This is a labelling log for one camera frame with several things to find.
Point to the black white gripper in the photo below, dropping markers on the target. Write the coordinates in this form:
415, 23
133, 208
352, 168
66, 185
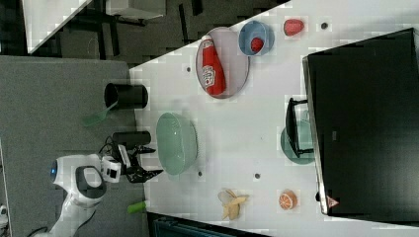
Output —
130, 166

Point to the green oval plastic strainer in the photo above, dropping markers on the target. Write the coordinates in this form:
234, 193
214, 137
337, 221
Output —
177, 144

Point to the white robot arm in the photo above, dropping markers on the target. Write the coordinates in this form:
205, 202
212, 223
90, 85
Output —
85, 178

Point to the green plastic spatula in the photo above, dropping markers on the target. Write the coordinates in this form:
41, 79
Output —
97, 117

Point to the black utensil holder cup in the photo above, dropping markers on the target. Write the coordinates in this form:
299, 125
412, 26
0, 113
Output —
125, 97

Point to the red ketchup bottle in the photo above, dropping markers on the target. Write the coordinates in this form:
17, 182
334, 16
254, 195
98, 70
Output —
213, 73

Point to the grey round plate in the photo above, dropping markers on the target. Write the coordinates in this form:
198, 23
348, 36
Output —
235, 64

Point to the orange half slice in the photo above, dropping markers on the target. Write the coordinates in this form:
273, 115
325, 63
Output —
287, 200

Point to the strawberry inside blue bowl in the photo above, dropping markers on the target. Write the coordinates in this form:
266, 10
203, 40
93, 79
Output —
256, 44

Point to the green mug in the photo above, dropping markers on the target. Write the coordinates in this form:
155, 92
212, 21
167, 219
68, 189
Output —
304, 142

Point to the blue bowl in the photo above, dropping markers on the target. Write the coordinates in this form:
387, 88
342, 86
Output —
255, 29

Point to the strawberry on table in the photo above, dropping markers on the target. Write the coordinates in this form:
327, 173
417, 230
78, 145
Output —
293, 27

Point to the silver black toaster oven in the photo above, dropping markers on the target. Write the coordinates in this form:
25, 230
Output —
363, 118

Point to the green cylinder handle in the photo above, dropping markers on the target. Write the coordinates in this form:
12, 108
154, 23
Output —
136, 207

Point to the blue metal frame rail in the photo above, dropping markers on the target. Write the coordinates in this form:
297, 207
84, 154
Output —
168, 226

